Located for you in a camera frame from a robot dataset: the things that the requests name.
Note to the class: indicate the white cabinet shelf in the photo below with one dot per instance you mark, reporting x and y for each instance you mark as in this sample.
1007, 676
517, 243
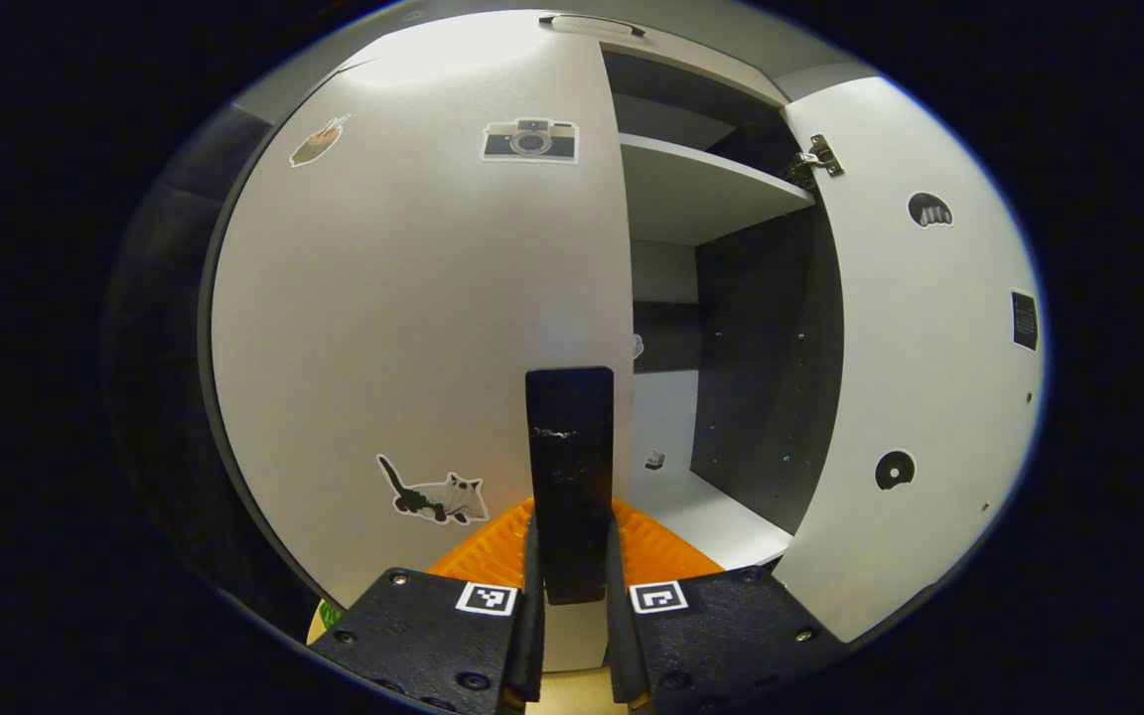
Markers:
701, 194

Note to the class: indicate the white cabinet door camera sticker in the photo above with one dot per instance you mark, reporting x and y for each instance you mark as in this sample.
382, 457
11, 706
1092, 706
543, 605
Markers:
403, 318

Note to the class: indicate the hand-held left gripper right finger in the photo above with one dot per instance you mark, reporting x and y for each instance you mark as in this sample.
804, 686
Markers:
620, 645

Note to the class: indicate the white cabinet door headphones sticker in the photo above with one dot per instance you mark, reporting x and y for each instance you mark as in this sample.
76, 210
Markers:
929, 377

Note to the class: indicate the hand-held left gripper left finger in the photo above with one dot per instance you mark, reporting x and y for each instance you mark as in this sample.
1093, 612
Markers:
533, 626

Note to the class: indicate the white double-door shoe cabinet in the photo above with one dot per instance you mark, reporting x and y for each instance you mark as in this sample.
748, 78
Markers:
761, 377

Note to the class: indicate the white cabinet drawer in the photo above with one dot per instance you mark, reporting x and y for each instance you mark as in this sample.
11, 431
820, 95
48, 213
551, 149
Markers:
691, 60

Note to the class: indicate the green striped soft object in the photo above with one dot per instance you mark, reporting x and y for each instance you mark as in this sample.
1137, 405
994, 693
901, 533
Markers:
331, 616

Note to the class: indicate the white cabinet bottom board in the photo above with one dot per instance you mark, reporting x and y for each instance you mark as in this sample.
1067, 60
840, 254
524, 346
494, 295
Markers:
711, 521

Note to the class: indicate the metal door hinge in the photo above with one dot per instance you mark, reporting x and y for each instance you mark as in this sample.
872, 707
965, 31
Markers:
815, 159

